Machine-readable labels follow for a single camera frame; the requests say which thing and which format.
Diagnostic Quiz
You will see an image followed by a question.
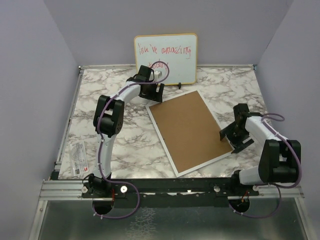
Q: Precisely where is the white picture frame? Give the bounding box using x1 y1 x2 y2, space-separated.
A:
145 90 237 179

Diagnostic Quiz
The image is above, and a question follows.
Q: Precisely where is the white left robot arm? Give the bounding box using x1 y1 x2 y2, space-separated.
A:
93 65 170 182

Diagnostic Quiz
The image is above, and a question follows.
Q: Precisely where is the brown backing board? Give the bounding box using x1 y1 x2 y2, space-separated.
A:
147 92 233 175

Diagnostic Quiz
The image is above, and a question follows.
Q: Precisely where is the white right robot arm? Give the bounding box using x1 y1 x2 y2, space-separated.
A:
219 103 302 196

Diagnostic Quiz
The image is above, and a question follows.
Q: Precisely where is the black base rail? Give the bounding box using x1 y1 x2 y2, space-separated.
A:
81 176 258 209

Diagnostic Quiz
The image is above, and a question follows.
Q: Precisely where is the yellow-rimmed whiteboard with writing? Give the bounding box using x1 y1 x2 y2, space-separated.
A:
134 33 198 86

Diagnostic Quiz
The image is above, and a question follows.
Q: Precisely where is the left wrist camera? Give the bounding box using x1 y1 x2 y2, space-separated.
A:
154 70 162 80

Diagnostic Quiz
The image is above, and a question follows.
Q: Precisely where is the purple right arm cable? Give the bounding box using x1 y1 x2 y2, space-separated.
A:
228 113 305 218

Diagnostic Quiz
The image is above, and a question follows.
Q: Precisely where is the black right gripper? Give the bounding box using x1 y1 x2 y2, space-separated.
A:
220 121 255 154

